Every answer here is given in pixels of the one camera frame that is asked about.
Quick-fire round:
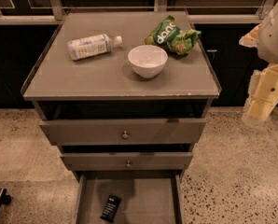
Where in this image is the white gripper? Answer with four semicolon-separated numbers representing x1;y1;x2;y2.
239;25;278;122

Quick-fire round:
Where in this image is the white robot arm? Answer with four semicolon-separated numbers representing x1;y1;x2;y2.
239;2;278;123

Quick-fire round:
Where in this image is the grey drawer cabinet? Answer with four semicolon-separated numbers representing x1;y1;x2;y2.
20;10;222;224

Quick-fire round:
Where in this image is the grey middle drawer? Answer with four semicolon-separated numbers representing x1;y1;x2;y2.
61;152;192;171

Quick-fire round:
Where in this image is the grey top drawer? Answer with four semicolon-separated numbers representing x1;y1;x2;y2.
40;119;205;146

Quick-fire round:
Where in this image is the green snack bag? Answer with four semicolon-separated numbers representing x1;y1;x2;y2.
145;16;202;55

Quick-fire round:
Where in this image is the white ceramic bowl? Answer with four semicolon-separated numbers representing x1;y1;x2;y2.
128;45;168;78

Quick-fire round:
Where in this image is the white plastic drink bottle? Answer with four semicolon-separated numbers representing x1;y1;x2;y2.
67;34;123;61

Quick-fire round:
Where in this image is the metal railing frame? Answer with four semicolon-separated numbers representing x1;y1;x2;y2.
0;0;278;24

